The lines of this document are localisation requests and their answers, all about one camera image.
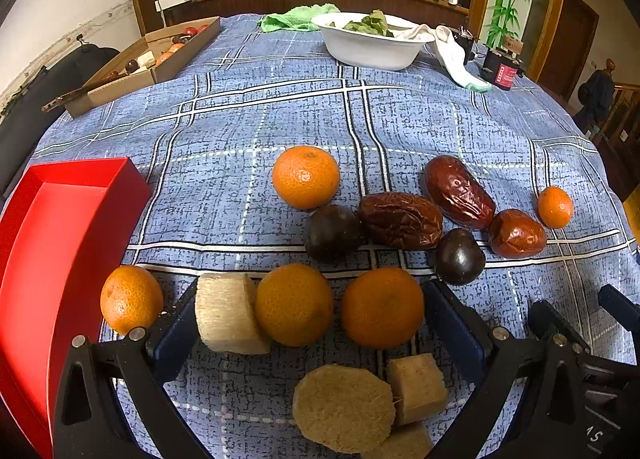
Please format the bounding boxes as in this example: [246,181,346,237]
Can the black sofa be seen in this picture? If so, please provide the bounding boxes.
[0,44,118,202]

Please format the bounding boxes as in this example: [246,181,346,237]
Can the wooden counter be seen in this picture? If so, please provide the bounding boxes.
[165,0,469,28]

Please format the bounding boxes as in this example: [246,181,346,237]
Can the sugarcane piece bottom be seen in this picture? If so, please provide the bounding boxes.
[360,422,433,459]

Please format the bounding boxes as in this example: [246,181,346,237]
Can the black jar red label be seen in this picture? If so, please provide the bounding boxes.
[480,35,524,90]

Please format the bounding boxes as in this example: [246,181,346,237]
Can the dark figurine statue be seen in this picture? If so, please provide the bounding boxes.
[574,58,616,134]

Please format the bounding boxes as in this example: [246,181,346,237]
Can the wrinkled red date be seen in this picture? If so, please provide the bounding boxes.
[358,191,442,251]

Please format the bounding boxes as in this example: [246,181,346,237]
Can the blue plaid tablecloth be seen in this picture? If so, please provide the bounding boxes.
[1,15,639,458]

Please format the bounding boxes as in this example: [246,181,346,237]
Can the green cloth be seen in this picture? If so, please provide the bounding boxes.
[259,4,340,33]

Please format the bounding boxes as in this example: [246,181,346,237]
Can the knife on box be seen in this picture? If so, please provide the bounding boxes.
[41,73,128,113]

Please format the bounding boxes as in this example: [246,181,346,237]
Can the red tray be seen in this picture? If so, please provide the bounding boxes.
[0,158,151,458]

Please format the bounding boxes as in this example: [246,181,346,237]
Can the dark plum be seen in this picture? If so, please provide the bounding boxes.
[435,228,486,286]
[304,204,363,264]

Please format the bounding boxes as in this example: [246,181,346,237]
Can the shiny red date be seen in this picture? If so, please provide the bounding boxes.
[488,208,547,259]

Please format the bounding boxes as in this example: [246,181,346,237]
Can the white cloth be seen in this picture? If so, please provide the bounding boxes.
[394,24,490,93]

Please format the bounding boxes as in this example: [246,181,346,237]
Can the cardboard box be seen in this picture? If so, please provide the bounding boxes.
[61,17,220,118]

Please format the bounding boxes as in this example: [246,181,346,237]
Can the green leaves in bowl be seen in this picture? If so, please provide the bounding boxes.
[344,9,394,37]

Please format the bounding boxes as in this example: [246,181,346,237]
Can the small orange mandarin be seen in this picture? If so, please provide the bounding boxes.
[537,186,574,229]

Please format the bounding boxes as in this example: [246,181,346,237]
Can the sugarcane piece square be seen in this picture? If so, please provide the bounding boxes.
[387,353,448,427]

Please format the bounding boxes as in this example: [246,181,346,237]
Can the large red date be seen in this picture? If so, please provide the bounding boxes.
[424,156,496,231]

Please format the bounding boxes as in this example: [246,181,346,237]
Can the white bowl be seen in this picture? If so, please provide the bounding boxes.
[311,12,436,71]

